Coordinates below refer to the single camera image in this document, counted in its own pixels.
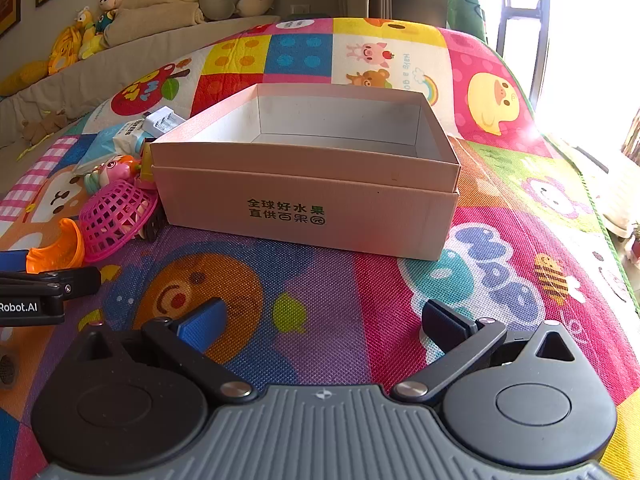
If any pink plastic toy basket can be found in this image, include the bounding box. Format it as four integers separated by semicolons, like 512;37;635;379
78;180;160;263

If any blue white tissue packet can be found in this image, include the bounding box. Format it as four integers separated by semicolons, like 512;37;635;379
75;120;151;173

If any yellow plush toy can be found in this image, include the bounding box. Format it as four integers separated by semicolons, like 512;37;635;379
47;6;101;75

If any green dinosaur cloth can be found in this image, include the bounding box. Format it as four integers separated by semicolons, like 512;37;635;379
446;0;489;44

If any yellow toy block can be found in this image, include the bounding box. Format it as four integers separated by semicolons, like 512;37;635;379
139;142;157;192

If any pink cardboard box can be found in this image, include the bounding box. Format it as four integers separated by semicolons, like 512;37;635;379
150;83;461;262

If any brown plush toy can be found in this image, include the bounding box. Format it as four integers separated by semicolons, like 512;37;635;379
20;109;69;144

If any white battery charger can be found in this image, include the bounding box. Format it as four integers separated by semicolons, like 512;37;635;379
142;106;187;139

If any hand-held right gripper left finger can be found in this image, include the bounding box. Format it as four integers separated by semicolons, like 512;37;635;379
72;297;253;404

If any yellow plush cushion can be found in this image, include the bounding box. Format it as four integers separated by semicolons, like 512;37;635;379
0;60;51;97

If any black window frame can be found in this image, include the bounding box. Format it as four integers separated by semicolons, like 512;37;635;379
495;0;552;63

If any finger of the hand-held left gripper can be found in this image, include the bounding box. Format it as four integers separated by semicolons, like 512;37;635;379
0;249;32;275
0;266;102;304

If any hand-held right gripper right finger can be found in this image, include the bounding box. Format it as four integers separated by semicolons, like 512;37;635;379
392;300;578;406

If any colourful cartoon play mat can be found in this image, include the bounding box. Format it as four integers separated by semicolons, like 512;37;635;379
0;16;640;480

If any big-headed boy doll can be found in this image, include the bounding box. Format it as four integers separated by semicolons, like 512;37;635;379
94;0;127;37

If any orange plastic toy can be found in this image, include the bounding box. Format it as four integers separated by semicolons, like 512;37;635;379
26;218;86;275

